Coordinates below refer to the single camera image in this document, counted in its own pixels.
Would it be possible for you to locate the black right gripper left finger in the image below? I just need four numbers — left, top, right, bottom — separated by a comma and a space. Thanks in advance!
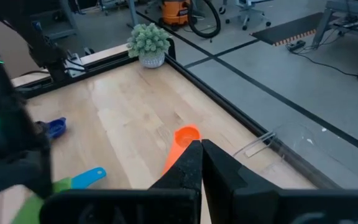
40, 139, 204, 224

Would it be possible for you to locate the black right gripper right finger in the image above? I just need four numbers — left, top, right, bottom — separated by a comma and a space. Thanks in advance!
201, 139, 358, 224

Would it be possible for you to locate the green measuring cup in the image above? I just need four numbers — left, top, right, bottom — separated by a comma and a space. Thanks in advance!
11, 177, 73, 224

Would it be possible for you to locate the small navy measuring cup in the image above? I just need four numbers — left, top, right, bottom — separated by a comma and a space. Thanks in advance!
35, 116, 68, 139

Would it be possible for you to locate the orange measuring cup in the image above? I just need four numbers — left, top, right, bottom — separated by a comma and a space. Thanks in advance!
162, 124, 201, 175

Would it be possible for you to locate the light blue measuring cup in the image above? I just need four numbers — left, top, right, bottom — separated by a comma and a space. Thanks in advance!
70, 167, 108, 190

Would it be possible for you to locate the clear plastic basket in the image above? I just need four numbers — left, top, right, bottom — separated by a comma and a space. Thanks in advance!
232, 120, 358, 190

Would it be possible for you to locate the green potted plant white pot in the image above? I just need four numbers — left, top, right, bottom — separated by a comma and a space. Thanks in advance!
126, 22, 172, 69

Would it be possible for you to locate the black power strip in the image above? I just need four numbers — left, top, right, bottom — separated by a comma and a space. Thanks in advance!
285, 40, 307, 52

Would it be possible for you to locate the black striped-edge floor mat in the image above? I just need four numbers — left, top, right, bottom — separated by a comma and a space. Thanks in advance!
250, 12, 324, 47

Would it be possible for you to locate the orange shop vacuum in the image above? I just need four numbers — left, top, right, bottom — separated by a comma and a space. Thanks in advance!
160, 0, 193, 27

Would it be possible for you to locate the grey office chair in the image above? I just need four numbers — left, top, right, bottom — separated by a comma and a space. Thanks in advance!
218, 0, 272, 31

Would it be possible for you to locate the grey workbench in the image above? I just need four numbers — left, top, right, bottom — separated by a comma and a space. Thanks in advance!
311, 0, 358, 48

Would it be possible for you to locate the black aluminium table frame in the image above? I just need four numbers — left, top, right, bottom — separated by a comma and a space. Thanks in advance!
11, 37, 343, 190

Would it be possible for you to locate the black floor cable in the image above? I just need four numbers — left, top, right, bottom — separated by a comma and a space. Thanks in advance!
290, 49, 358, 77

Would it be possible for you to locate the black vacuum hose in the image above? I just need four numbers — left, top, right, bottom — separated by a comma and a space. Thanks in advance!
187, 0, 222, 39

